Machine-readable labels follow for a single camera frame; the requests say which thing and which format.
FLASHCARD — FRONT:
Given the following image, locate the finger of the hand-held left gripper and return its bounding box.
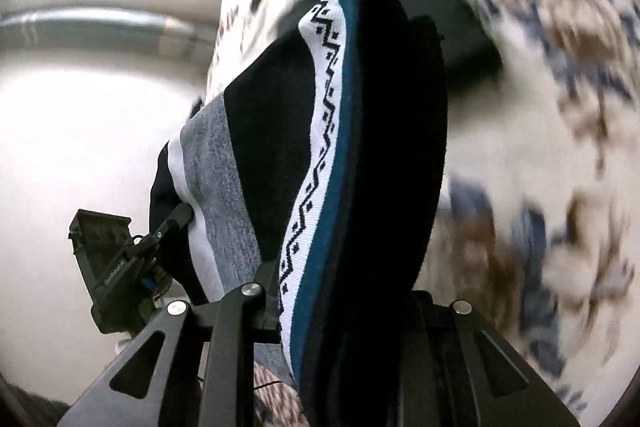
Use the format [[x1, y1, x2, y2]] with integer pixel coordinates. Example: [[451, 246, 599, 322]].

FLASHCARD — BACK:
[[131, 202, 195, 258]]

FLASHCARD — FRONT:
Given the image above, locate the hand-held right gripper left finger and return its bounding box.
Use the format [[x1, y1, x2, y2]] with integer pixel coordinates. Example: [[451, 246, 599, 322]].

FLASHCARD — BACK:
[[59, 261, 280, 427]]

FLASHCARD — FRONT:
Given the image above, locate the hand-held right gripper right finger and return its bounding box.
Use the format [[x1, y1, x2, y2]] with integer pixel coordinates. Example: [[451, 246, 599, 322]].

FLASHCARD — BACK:
[[394, 289, 582, 427]]

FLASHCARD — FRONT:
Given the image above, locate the black patterned knit garment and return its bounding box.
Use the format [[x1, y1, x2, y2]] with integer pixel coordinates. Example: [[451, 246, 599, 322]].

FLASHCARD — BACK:
[[149, 0, 451, 427]]

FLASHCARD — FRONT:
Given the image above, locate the floral printed blanket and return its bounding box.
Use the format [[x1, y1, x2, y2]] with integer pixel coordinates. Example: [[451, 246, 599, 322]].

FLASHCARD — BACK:
[[202, 0, 640, 427]]

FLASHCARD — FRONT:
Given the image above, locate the dark grey cloth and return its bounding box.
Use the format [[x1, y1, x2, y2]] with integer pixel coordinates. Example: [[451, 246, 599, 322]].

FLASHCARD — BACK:
[[370, 0, 503, 75]]

